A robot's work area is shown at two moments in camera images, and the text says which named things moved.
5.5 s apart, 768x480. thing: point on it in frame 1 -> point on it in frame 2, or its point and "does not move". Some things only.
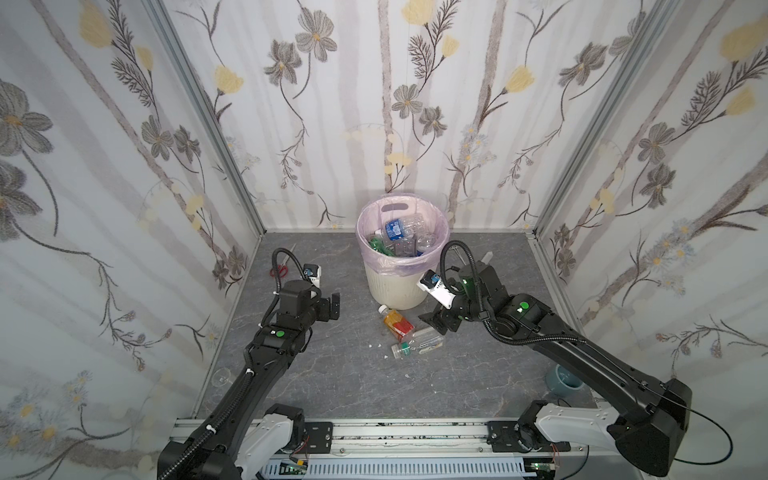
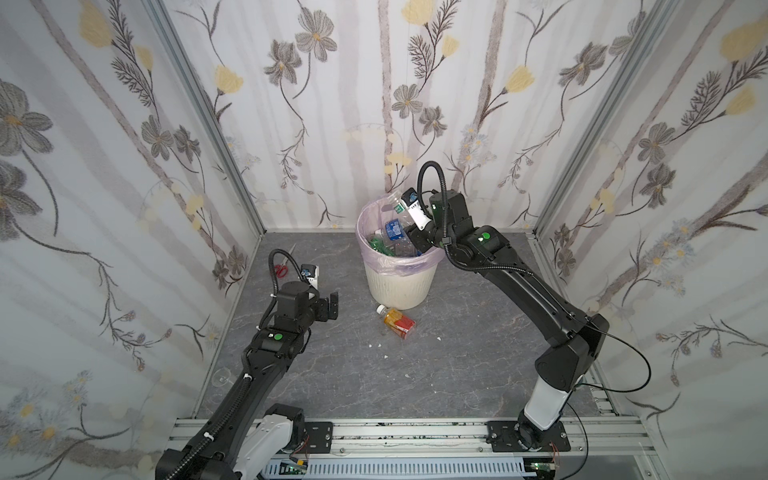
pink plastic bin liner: [373, 216] does not move
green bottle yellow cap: [378, 244] does not move
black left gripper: [327, 306] does not move
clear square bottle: [423, 342] -> [398, 208]
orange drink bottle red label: [402, 328] does not move
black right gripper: [444, 318] -> [417, 231]
